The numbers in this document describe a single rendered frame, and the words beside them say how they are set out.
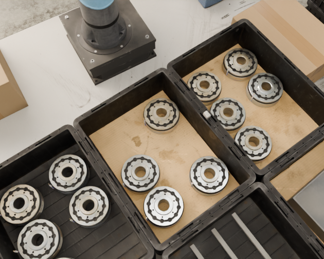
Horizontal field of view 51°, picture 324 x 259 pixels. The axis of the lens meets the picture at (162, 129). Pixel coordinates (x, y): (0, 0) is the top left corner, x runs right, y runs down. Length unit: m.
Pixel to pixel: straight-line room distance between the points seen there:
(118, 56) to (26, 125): 0.38
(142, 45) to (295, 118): 0.54
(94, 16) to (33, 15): 1.43
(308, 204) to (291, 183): 0.07
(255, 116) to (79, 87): 0.61
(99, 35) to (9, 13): 1.47
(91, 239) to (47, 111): 0.49
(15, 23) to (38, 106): 1.30
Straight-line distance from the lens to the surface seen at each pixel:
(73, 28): 1.25
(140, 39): 1.19
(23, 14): 2.51
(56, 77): 1.28
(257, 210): 0.95
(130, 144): 0.97
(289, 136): 1.04
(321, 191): 1.01
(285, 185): 0.98
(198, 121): 0.92
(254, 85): 1.05
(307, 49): 1.17
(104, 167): 0.85
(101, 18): 1.08
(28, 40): 1.41
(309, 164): 1.03
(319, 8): 1.85
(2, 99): 1.18
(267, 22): 1.20
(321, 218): 1.00
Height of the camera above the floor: 1.73
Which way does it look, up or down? 67 degrees down
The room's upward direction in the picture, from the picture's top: 1 degrees counter-clockwise
